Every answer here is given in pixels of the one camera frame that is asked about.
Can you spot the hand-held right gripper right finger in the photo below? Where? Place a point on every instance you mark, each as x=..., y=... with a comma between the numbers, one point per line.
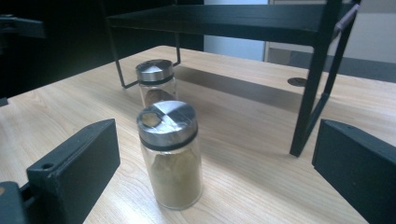
x=358, y=168

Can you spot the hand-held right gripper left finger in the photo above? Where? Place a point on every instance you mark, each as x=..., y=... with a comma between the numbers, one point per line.
x=77, y=168

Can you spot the spice jar with tan powder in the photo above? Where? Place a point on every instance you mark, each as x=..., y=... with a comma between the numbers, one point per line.
x=174, y=174

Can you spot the spice jar with brown powder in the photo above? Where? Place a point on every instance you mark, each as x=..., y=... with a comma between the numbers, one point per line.
x=154, y=71

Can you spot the black metal shelf rack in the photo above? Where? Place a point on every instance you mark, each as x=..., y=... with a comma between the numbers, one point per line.
x=236, y=21

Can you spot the round dark table grommet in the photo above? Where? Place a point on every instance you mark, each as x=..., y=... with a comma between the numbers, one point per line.
x=297, y=81

